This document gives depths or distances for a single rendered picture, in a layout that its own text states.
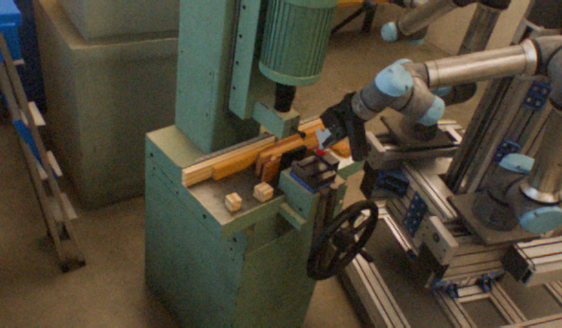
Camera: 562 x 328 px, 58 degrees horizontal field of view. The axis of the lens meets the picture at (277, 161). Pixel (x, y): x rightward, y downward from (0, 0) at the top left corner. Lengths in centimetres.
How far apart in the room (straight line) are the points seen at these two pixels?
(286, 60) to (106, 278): 141
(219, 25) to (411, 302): 139
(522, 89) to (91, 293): 183
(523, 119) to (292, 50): 89
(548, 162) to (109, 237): 188
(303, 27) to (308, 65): 11
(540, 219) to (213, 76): 102
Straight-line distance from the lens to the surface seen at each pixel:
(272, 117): 150
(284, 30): 131
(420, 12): 200
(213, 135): 165
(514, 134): 192
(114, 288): 235
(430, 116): 128
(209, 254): 170
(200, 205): 140
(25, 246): 257
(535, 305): 256
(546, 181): 154
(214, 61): 153
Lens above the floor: 185
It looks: 37 degrees down
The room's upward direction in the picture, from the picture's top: 12 degrees clockwise
